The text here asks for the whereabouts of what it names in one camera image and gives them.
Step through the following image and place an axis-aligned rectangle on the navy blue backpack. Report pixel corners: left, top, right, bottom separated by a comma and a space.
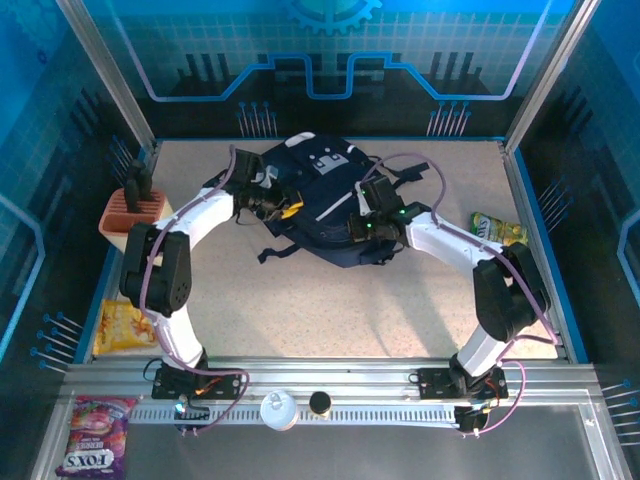
214, 132, 431, 269

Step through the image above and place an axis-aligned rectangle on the green yellow Fox's candy bag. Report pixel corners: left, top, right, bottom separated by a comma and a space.
469, 212, 530, 249

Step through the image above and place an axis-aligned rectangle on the yellow snack bag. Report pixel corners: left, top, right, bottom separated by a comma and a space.
94, 298, 161, 356

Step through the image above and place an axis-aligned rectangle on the purple Fox's candy bag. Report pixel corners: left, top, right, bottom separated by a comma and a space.
54, 394, 139, 479

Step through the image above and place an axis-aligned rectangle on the beige knife block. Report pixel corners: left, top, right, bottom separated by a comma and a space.
98, 187, 174, 251

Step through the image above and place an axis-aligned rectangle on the black round cap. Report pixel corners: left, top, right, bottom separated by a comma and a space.
308, 391, 333, 416

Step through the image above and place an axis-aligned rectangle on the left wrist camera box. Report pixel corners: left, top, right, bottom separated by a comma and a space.
252, 167, 281, 189

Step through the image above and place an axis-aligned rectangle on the aluminium table side rail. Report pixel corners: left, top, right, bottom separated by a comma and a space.
499, 142, 571, 361

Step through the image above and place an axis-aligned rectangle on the aluminium mounting rail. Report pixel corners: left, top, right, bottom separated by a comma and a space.
59, 357, 601, 401

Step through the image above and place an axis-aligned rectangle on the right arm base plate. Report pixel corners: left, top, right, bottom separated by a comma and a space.
417, 367, 509, 401

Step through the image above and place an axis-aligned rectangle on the aluminium frame post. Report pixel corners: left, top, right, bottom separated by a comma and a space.
502, 0, 601, 154
54, 0, 159, 156

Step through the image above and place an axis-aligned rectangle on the white slotted cable duct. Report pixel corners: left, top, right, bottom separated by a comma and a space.
127, 403, 459, 426

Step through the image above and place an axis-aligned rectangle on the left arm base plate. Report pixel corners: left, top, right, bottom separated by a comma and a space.
151, 367, 244, 401

